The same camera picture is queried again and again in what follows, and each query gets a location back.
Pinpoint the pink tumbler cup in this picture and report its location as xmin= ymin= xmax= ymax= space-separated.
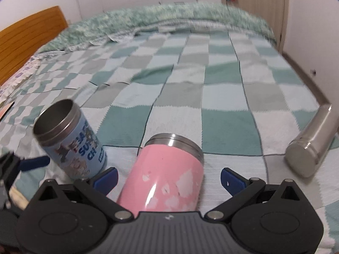
xmin=117 ymin=133 xmax=204 ymax=216

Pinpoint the blue cartoon cup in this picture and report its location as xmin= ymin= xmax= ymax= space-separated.
xmin=33 ymin=99 xmax=107 ymax=179

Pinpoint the red book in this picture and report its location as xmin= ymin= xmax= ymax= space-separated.
xmin=0 ymin=102 xmax=14 ymax=119

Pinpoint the purple floral pillow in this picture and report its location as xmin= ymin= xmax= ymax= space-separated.
xmin=0 ymin=56 xmax=41 ymax=106

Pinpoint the stainless steel thermos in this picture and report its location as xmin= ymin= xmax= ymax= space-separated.
xmin=285 ymin=104 xmax=338 ymax=178

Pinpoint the green checkered bed sheet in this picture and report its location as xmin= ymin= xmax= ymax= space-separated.
xmin=1 ymin=32 xmax=338 ymax=253

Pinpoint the wooden headboard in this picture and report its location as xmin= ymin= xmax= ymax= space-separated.
xmin=0 ymin=6 xmax=68 ymax=84

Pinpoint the green floral quilt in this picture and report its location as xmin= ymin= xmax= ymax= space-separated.
xmin=38 ymin=2 xmax=276 ymax=53

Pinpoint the beige wooden door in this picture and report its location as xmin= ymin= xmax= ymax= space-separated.
xmin=222 ymin=0 xmax=289 ymax=53

